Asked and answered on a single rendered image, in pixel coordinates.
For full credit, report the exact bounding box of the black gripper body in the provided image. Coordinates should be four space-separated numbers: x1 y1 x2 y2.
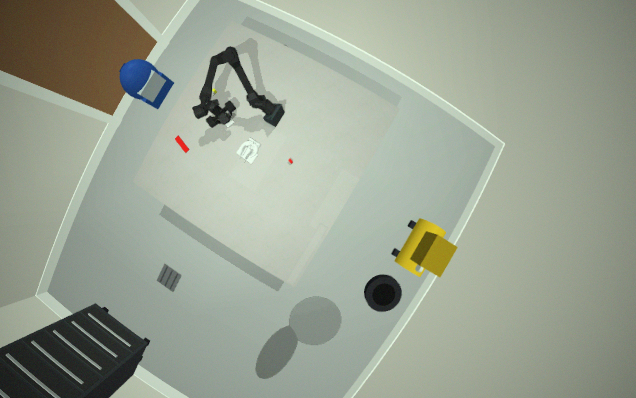
206 101 236 128

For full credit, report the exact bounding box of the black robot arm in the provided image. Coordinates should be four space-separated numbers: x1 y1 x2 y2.
192 46 277 124

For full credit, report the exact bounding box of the small red flat block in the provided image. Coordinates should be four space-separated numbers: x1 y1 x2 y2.
175 136 189 153

